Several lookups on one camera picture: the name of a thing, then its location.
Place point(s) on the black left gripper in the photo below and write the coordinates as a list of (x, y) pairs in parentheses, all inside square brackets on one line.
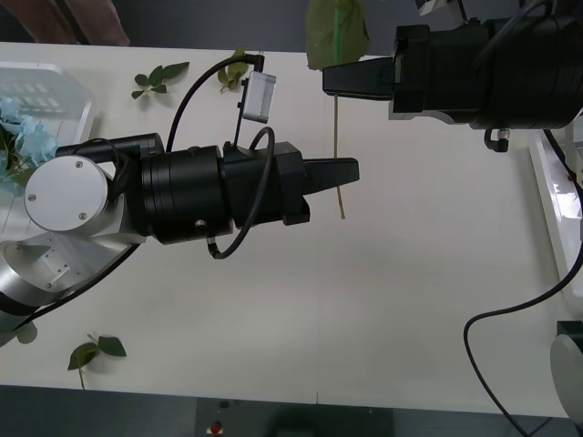
[(241, 182)]

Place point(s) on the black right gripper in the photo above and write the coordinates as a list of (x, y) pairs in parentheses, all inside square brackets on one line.
[(432, 68)]

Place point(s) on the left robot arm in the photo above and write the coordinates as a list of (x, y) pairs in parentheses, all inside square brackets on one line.
[(182, 196)]

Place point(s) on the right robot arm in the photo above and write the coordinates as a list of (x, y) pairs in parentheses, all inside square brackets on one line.
[(528, 82)]

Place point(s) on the loose green leaf twig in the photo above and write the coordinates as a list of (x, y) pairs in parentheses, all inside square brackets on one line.
[(109, 346), (230, 77), (157, 75)]

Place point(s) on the shallow white box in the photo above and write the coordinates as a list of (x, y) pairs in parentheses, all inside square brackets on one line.
[(68, 86), (553, 200)]

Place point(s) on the person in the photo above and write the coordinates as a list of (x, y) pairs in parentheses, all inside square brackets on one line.
[(91, 20)]

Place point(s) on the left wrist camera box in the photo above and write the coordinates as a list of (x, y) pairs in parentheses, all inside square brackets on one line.
[(258, 98)]

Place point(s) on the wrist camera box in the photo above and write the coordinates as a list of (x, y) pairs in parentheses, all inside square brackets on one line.
[(258, 98), (428, 5)]

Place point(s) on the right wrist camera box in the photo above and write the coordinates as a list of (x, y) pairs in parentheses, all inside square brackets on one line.
[(428, 5)]

